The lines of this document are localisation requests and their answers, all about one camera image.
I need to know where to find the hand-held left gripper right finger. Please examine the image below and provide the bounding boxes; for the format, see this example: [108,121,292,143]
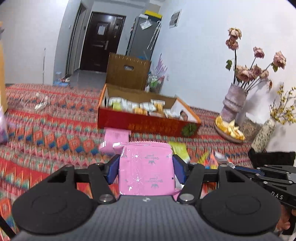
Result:
[172,154,249,205]

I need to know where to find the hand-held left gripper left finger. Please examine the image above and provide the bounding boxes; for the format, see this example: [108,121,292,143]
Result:
[47,154,121,205]

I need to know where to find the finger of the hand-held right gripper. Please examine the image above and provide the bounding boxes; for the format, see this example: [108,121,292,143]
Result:
[233,164,292,176]
[245,173,290,186]

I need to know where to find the pink snack packet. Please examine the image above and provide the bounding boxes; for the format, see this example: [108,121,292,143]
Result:
[118,141,179,196]
[99,128,131,152]

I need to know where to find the red cardboard box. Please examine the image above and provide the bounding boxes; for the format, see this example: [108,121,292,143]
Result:
[97,53,201,139]

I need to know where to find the person's right hand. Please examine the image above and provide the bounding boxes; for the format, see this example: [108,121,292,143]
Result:
[277,205,292,235]

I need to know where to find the black cloth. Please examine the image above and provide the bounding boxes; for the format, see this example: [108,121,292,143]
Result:
[248,148,296,168]

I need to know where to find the yellow green snack packet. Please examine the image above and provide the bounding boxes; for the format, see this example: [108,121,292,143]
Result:
[169,142,191,163]

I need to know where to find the speckled white vase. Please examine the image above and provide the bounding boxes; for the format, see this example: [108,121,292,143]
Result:
[251,118,276,153]

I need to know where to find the white and yellow snack packet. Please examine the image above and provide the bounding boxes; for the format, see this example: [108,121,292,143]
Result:
[213,151,228,163]

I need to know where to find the woven placemat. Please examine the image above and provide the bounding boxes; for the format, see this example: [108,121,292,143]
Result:
[240,118,264,140]

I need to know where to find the wooden plate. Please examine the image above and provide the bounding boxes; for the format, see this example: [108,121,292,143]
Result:
[214,116,246,143]

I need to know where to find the heap of yellow snack packets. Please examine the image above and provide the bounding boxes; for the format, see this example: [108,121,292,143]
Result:
[215,116,245,141]

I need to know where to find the yellow flower branches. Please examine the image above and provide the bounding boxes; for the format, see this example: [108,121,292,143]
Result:
[269,83,296,126]

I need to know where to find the pile of assorted snack packets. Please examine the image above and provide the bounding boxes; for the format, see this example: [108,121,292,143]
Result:
[107,97,178,118]

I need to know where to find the red patterned tablecloth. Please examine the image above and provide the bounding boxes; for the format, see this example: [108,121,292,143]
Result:
[0,83,255,239]

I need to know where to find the purple ribbed vase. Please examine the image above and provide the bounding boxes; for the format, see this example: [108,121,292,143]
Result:
[220,83,248,123]

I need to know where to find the cluttered small shelf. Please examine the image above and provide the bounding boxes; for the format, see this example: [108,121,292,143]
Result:
[145,72,165,93]

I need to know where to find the dried pink rose bouquet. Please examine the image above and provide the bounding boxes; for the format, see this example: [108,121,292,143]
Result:
[225,27,287,92]

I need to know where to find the clear plastic wrapper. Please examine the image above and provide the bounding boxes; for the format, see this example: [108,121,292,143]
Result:
[14,93,51,110]

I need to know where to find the blue floor item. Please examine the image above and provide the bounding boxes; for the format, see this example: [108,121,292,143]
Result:
[53,76,71,87]

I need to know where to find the purple artificial flowers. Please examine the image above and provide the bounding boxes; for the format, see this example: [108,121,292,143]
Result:
[154,54,167,76]

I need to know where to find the pink purple bag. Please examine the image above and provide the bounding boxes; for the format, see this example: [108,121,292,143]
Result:
[0,109,10,144]

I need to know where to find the dark brown door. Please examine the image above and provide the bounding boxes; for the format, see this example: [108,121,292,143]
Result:
[80,11,126,73]

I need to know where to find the grey refrigerator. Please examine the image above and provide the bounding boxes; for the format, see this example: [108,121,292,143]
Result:
[126,14,162,61]

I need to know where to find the grey side door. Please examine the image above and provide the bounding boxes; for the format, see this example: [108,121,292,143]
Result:
[66,2,87,77]

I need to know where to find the orange cardboard panel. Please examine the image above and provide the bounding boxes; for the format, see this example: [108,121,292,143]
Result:
[0,22,8,112]

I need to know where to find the yellow box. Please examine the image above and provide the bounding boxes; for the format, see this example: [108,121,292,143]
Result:
[144,10,163,18]

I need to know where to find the wall poster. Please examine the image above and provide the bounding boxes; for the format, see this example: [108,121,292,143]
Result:
[169,9,182,29]

